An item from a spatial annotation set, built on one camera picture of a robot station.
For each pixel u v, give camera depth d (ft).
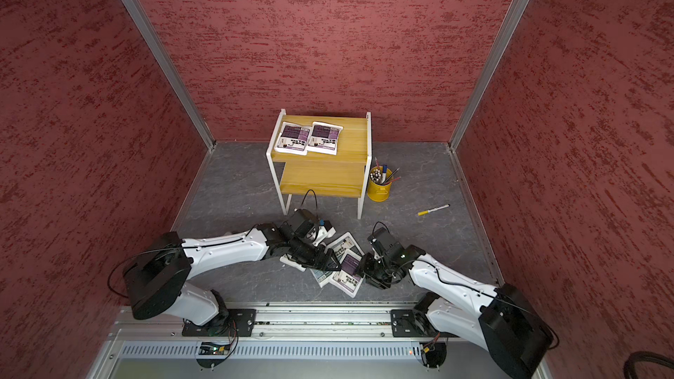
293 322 2.48
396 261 2.01
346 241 2.93
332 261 2.44
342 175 2.93
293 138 2.45
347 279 2.66
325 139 2.44
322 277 2.66
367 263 2.41
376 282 2.40
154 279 1.41
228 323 2.23
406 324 2.40
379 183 3.18
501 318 1.34
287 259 2.74
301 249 2.29
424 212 3.20
